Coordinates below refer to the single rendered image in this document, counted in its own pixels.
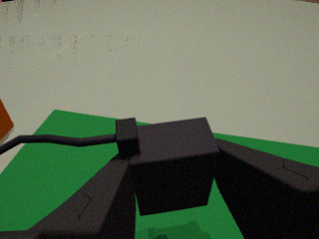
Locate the green circuit board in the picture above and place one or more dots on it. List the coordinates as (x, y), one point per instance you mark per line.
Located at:
(43, 175)

